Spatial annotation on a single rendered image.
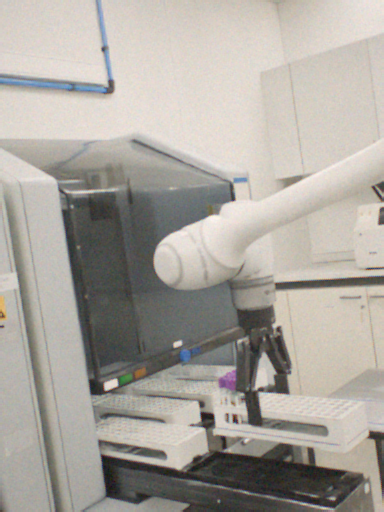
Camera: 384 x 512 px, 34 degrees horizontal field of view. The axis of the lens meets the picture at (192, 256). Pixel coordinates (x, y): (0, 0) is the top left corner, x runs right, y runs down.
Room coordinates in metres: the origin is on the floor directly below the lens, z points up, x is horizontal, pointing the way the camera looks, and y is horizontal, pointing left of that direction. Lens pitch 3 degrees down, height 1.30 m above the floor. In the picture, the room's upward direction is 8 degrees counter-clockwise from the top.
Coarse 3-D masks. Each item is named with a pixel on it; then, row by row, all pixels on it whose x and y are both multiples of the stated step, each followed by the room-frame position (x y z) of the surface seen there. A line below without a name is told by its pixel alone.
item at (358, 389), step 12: (372, 372) 1.71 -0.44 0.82; (348, 384) 1.63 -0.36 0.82; (360, 384) 1.61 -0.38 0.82; (372, 384) 1.59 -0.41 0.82; (336, 396) 1.54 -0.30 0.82; (348, 396) 1.53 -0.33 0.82; (360, 396) 1.51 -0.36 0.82; (372, 396) 1.50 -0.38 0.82; (372, 408) 1.41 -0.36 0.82; (372, 420) 1.33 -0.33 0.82; (372, 432) 1.28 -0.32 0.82; (300, 456) 1.40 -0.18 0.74
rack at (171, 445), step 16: (112, 432) 1.38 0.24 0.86; (128, 432) 1.36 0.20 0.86; (144, 432) 1.34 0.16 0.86; (160, 432) 1.33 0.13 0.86; (176, 432) 1.32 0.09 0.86; (192, 432) 1.30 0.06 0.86; (112, 448) 1.38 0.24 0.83; (128, 448) 1.37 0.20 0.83; (144, 448) 1.40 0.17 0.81; (160, 448) 1.26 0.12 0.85; (176, 448) 1.23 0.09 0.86; (192, 448) 1.27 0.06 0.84; (160, 464) 1.26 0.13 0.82; (176, 464) 1.24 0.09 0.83
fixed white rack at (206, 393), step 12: (144, 384) 1.77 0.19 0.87; (156, 384) 1.76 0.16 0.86; (168, 384) 1.73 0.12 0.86; (180, 384) 1.71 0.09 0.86; (192, 384) 1.70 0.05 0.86; (204, 384) 1.67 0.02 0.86; (216, 384) 1.66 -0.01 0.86; (144, 396) 1.78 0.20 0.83; (156, 396) 1.76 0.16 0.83; (168, 396) 1.74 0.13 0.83; (180, 396) 1.63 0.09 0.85; (192, 396) 1.60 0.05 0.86; (204, 396) 1.57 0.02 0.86; (216, 396) 1.57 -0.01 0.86; (204, 408) 1.58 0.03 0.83
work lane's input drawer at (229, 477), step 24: (216, 456) 1.30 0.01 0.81; (240, 456) 1.26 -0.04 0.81; (120, 480) 1.32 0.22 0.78; (144, 480) 1.27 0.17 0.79; (168, 480) 1.23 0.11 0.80; (192, 480) 1.20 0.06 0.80; (216, 480) 1.16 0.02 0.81; (240, 480) 1.17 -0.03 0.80; (264, 480) 1.15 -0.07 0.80; (288, 480) 1.14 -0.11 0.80; (312, 480) 1.12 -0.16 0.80; (336, 480) 1.06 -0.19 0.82; (360, 480) 1.08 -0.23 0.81; (192, 504) 1.19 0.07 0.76; (216, 504) 1.15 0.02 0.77; (240, 504) 1.12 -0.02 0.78; (264, 504) 1.08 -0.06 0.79; (288, 504) 1.05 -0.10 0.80; (312, 504) 1.03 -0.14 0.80; (336, 504) 1.01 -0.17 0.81; (360, 504) 1.06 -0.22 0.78
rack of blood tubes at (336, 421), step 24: (216, 408) 1.27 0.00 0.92; (240, 408) 1.23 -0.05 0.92; (264, 408) 1.21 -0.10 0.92; (288, 408) 1.20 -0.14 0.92; (312, 408) 1.17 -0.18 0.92; (336, 408) 1.15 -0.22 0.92; (360, 408) 1.14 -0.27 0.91; (240, 432) 1.24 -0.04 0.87; (264, 432) 1.20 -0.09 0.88; (288, 432) 1.16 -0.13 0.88; (312, 432) 1.20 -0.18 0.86; (336, 432) 1.09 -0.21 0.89; (360, 432) 1.13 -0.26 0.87
